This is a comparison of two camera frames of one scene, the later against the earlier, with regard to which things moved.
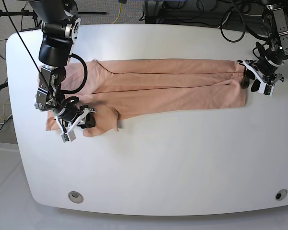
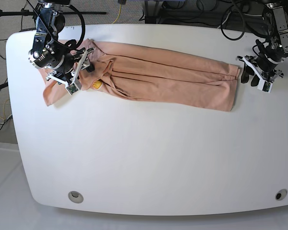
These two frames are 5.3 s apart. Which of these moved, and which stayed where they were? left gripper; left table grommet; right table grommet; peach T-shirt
Moved: peach T-shirt; left gripper
Stayed: left table grommet; right table grommet
